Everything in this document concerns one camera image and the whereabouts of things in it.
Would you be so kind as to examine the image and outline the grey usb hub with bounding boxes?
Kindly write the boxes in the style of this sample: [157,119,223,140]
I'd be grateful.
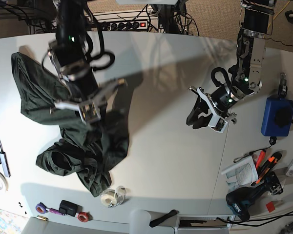
[0,152,10,177]

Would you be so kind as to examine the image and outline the black power strip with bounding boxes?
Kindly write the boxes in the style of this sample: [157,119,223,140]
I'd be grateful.
[101,21,148,32]

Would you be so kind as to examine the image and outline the yellow cable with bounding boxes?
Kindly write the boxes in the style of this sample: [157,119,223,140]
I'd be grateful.
[273,0,293,22]

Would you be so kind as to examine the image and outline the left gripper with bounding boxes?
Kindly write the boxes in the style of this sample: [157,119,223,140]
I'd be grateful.
[186,85,237,133]

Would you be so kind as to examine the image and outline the blue box with black knob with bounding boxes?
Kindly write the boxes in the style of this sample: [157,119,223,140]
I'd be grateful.
[260,72,293,147]

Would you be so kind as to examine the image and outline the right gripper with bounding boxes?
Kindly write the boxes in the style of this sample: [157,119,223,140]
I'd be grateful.
[50,72,127,124]

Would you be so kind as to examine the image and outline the dark green t-shirt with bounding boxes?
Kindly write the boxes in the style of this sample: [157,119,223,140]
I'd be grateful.
[11,52,129,197]

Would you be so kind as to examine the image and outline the purple tape roll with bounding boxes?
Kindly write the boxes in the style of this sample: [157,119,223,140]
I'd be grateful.
[35,202,47,214]

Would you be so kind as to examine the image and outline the black strap handle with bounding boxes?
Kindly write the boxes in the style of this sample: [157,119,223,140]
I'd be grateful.
[149,210,179,228]

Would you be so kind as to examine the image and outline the dark teal cordless drill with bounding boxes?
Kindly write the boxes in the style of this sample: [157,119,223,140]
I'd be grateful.
[226,172,283,222]

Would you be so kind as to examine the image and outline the rolled paper sheet with drawing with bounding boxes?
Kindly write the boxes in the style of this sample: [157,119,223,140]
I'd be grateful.
[221,156,258,190]

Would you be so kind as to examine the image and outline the clear tape rolls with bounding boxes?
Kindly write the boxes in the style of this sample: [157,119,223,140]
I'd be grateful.
[100,186,126,208]

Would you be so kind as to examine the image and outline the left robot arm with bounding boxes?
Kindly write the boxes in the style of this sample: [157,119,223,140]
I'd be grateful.
[186,0,276,133]

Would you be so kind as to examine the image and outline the orange black utility knife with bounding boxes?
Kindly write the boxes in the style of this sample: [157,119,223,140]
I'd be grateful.
[251,152,282,186]

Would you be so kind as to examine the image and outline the red tape roll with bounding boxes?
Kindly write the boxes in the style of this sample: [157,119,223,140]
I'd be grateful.
[77,212,89,223]

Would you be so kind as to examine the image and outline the black action camera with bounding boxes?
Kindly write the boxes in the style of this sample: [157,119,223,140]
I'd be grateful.
[59,200,78,216]

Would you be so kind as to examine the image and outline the red square sticker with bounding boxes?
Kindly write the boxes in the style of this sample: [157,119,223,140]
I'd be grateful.
[266,201,275,213]

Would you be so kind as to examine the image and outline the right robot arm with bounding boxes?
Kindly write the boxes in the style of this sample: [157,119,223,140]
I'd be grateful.
[46,0,125,124]

